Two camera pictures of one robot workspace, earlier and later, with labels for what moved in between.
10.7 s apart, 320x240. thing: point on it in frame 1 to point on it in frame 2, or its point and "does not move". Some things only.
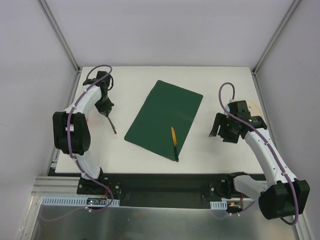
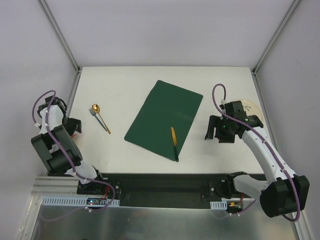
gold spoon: (111, 123) to (96, 108)
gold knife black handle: (174, 140) does not move
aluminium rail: (55, 186) does not move
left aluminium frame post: (60, 34) does not move
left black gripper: (105, 108) to (74, 125)
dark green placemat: (165, 106) does not move
